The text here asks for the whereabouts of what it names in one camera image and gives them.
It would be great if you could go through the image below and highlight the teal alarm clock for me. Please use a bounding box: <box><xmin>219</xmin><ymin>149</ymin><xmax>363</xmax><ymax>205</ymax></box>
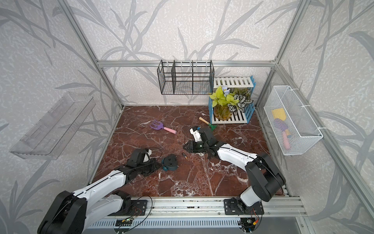
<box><xmin>161</xmin><ymin>154</ymin><xmax>178</xmax><ymax>171</ymax></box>

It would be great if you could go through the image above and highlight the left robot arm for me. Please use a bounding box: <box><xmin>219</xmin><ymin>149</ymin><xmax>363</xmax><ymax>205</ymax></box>
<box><xmin>37</xmin><ymin>148</ymin><xmax>162</xmax><ymax>234</ymax></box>

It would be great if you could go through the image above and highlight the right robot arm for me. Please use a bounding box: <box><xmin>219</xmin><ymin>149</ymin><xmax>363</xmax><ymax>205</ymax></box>
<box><xmin>183</xmin><ymin>126</ymin><xmax>286</xmax><ymax>215</ymax></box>

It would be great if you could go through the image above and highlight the green wooden mini rake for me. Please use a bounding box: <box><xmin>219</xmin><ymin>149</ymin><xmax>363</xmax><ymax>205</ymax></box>
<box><xmin>199</xmin><ymin>117</ymin><xmax>217</xmax><ymax>131</ymax></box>

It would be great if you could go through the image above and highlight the purple pink garden fork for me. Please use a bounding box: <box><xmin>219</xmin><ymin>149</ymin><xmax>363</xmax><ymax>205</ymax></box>
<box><xmin>150</xmin><ymin>120</ymin><xmax>177</xmax><ymax>135</ymax></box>

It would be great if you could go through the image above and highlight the potted artificial plant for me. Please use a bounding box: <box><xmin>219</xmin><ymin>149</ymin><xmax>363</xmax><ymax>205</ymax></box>
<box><xmin>209</xmin><ymin>86</ymin><xmax>253</xmax><ymax>121</ymax></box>

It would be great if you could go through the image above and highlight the blue white slatted crate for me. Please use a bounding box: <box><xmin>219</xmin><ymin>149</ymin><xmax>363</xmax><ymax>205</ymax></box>
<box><xmin>208</xmin><ymin>76</ymin><xmax>256</xmax><ymax>124</ymax></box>

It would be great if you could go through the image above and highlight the yellow sponge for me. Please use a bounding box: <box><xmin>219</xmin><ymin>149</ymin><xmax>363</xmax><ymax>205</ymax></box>
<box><xmin>271</xmin><ymin>108</ymin><xmax>287</xmax><ymax>121</ymax></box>

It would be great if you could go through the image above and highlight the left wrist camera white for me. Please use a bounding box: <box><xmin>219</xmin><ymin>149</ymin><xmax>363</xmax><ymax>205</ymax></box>
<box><xmin>143</xmin><ymin>148</ymin><xmax>152</xmax><ymax>162</ymax></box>

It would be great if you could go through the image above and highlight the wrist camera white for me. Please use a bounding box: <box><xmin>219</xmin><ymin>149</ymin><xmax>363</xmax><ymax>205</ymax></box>
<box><xmin>143</xmin><ymin>148</ymin><xmax>152</xmax><ymax>162</ymax></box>
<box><xmin>190</xmin><ymin>126</ymin><xmax>202</xmax><ymax>142</ymax></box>

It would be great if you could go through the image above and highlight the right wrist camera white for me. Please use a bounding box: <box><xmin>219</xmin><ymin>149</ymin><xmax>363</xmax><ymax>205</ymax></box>
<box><xmin>190</xmin><ymin>126</ymin><xmax>202</xmax><ymax>142</ymax></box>

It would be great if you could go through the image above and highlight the left arm base cable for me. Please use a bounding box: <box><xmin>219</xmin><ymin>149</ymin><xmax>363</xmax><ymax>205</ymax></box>
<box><xmin>113</xmin><ymin>192</ymin><xmax>153</xmax><ymax>234</ymax></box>

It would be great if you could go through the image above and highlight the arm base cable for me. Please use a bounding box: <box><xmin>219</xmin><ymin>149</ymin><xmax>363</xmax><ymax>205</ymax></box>
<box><xmin>113</xmin><ymin>192</ymin><xmax>153</xmax><ymax>234</ymax></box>
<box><xmin>239</xmin><ymin>204</ymin><xmax>265</xmax><ymax>234</ymax></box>

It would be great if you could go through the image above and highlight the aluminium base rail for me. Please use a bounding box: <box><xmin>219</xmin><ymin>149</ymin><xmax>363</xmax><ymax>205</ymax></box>
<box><xmin>59</xmin><ymin>195</ymin><xmax>307</xmax><ymax>219</ymax></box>

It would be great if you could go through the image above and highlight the black wire wall basket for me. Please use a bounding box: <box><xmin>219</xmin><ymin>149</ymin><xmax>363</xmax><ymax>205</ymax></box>
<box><xmin>157</xmin><ymin>60</ymin><xmax>215</xmax><ymax>95</ymax></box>

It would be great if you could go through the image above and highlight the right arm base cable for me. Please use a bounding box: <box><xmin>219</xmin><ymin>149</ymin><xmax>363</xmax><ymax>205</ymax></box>
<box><xmin>239</xmin><ymin>204</ymin><xmax>265</xmax><ymax>234</ymax></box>

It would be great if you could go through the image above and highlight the white wire wall basket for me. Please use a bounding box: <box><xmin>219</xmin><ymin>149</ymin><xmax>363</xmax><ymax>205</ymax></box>
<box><xmin>264</xmin><ymin>85</ymin><xmax>323</xmax><ymax>156</ymax></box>

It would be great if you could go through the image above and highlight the clear acrylic wall shelf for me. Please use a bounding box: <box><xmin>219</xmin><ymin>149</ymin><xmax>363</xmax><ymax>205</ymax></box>
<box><xmin>10</xmin><ymin>92</ymin><xmax>96</xmax><ymax>160</ymax></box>

